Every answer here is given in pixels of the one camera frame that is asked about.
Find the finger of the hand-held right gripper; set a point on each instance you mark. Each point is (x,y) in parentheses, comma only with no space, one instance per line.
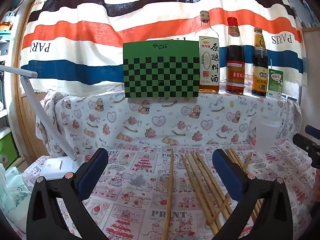
(307,147)
(312,130)

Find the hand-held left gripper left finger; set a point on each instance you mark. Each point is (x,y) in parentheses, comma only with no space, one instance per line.
(93,175)

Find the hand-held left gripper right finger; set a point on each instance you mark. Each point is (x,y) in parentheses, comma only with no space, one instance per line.
(230,177)

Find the pile of wooden chopsticks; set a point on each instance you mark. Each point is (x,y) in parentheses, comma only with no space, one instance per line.
(202,180)

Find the translucent plastic cup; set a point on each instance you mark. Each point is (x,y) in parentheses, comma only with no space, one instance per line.
(266,137)

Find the single wooden chopstick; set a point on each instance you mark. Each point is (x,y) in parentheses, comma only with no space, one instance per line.
(170,192)

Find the white desk lamp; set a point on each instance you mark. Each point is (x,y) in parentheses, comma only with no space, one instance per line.
(55,165)

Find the red patterned tablecloth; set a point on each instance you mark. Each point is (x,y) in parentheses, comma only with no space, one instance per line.
(140,180)

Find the beige cabinet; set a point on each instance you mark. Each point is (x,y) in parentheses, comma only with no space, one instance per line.
(311,80)

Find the green drink carton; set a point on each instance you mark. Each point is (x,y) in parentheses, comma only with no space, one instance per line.
(275,82)

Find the dark sauce bottle yellow label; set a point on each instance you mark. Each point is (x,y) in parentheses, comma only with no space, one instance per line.
(260,80)

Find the leaf print plastic bag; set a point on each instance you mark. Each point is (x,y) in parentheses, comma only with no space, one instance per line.
(15,192)

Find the bear print cloth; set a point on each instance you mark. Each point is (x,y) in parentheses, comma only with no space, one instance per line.
(175,115)

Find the wooden cabinet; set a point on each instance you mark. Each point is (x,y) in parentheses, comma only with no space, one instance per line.
(30,120)

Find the small green cardboard box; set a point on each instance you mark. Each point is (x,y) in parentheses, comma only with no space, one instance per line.
(8,150)

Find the red cap sauce bottle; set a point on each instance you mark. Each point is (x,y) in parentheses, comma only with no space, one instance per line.
(235,75)

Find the clear cooking wine bottle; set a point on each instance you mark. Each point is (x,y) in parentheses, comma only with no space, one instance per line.
(208,62)

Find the green checkered box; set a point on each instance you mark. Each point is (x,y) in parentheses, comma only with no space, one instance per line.
(160,67)

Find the striped fabric backdrop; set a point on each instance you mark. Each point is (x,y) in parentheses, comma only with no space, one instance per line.
(75,30)

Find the cluttered shelf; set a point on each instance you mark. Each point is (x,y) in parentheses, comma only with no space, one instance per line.
(6,55)

